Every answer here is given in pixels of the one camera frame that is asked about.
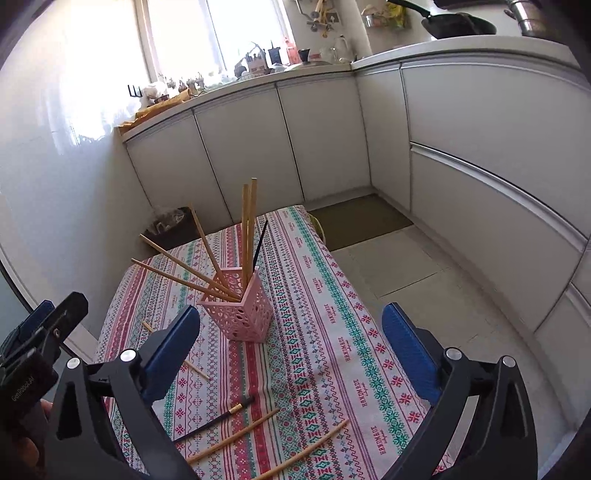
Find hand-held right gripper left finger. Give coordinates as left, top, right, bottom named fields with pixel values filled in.
left=46, top=305, right=201, bottom=480

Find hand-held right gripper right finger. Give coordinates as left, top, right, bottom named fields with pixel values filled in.
left=382, top=302, right=539, bottom=480

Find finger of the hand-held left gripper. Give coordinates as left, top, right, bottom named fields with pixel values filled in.
left=14, top=300, right=57, bottom=342
left=32, top=292, right=89, bottom=356

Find tan bamboo chopstick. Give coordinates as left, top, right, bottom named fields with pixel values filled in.
left=141, top=320, right=211, bottom=380
left=190, top=204, right=229, bottom=289
left=140, top=234, right=234, bottom=296
left=261, top=419, right=350, bottom=478
left=186, top=407, right=281, bottom=463
left=131, top=258, right=241, bottom=302

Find pink perforated utensil holder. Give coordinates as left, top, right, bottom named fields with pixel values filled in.
left=196, top=267, right=269, bottom=343

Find black chopstick gold band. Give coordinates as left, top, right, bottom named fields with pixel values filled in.
left=252, top=220, right=269, bottom=275
left=174, top=396, right=256, bottom=444

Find person's left hand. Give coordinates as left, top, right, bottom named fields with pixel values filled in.
left=18, top=398, right=55, bottom=462

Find striped patterned tablecloth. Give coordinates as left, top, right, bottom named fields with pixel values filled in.
left=95, top=204, right=455, bottom=480

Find dark brown trash bin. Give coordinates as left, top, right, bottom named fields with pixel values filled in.
left=141, top=207, right=197, bottom=252

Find olive floor mat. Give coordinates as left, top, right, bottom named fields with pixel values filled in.
left=308, top=194, right=415, bottom=252

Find white kitchen counter cabinets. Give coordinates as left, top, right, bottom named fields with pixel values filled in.
left=117, top=34, right=591, bottom=398

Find yellow cloth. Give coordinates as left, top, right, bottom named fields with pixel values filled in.
left=117, top=90, right=200, bottom=131

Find beige utensil basket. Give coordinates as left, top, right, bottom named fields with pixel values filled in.
left=247, top=44, right=269, bottom=75

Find kitchen window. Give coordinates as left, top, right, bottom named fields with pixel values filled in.
left=139, top=0, right=296, bottom=79

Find black wok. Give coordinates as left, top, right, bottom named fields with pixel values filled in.
left=389, top=0, right=498, bottom=40

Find yellow hanging bag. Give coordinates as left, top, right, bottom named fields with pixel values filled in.
left=376, top=4, right=409, bottom=31

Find water heater pipes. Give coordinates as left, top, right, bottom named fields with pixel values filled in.
left=302, top=0, right=342, bottom=37

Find stainless steel pot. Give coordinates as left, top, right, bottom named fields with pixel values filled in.
left=505, top=0, right=561, bottom=38

